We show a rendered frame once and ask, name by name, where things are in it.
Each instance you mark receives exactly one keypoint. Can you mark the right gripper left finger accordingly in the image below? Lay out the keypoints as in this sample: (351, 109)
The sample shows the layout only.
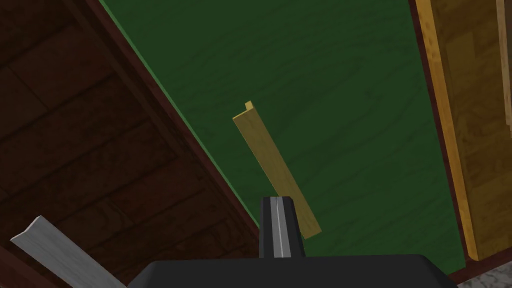
(268, 228)

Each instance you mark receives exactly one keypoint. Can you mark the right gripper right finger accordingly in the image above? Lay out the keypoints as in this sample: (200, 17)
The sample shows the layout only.
(288, 232)

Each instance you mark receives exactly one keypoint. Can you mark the dark brown cupboard door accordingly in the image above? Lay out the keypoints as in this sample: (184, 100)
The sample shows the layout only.
(88, 132)

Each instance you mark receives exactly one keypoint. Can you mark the light wooden cupboard door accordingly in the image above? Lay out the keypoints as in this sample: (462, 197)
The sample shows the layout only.
(480, 120)

